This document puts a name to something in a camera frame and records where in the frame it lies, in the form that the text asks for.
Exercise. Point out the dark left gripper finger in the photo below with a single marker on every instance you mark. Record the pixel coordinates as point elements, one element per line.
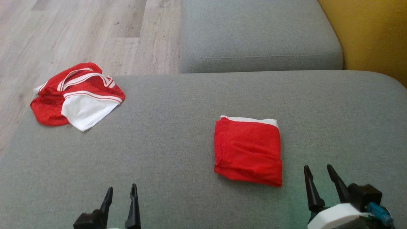
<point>107,203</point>
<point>133,213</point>

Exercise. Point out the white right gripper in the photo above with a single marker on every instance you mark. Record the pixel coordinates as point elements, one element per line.
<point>337,218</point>

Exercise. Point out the plain red garment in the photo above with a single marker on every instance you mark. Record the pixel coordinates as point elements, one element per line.
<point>248,152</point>

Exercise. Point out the red white mesh garment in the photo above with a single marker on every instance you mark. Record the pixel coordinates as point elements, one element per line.
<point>79,95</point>

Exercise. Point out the grey and yellow sofa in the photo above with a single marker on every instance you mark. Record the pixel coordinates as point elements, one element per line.
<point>175,143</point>

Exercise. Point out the large yellow sofa backrest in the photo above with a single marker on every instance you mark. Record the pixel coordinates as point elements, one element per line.
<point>372,35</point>

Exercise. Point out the grey sofa seat cushion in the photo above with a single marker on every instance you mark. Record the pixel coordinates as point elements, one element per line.
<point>254,31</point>

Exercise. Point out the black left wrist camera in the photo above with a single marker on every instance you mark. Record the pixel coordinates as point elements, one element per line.
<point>89,221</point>

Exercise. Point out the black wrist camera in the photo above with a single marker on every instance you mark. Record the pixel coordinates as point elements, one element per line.
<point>365,195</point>
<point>89,221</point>

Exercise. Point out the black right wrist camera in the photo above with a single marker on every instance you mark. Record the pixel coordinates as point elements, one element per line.
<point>365,195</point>

